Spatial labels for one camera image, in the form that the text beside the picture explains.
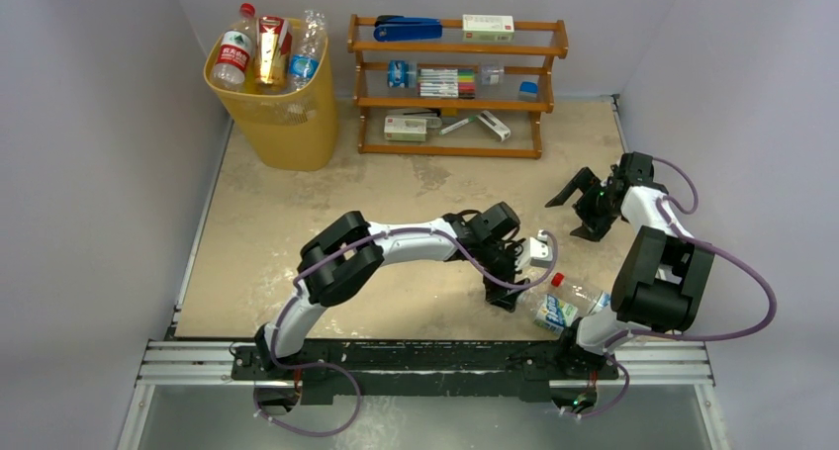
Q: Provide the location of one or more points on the blue white eraser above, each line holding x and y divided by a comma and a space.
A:
528, 91

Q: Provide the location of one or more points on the blue stapler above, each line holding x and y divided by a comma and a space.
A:
397, 28

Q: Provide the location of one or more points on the brown tea red bottle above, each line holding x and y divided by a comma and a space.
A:
274, 39

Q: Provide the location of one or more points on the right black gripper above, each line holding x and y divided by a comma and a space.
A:
596, 198

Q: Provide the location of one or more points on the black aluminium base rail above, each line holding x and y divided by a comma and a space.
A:
535, 371

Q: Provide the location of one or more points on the clear white-cap bottle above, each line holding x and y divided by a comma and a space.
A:
298, 111

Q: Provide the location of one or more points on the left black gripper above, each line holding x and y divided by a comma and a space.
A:
501, 296

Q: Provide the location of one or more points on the colour marker pen set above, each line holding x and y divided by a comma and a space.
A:
447, 83

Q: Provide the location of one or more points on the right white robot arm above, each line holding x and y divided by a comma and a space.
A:
663, 276

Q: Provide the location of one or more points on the small white-cap bottle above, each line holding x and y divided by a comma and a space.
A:
547, 312

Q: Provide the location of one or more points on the red-cap bottle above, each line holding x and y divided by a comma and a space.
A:
586, 298

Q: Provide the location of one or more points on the blue label clear bottle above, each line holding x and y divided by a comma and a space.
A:
309, 50

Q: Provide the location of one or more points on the grey stapler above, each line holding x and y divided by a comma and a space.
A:
432, 116

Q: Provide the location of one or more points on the white green box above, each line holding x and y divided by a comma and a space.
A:
487, 29

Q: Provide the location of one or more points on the red white label bottle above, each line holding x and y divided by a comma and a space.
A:
236, 49

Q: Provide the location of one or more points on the white staples box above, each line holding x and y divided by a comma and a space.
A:
405, 129

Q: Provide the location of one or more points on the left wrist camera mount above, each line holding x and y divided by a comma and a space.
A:
537, 252

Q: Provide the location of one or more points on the wooden shelf rack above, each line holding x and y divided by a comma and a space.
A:
556, 47

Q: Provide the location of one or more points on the clear small jar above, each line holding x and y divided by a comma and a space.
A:
491, 73

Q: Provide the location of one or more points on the yellow plastic bin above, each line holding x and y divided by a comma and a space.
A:
296, 130

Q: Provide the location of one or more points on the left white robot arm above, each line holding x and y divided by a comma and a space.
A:
337, 263

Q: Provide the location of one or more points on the green white marker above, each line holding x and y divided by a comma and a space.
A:
458, 125

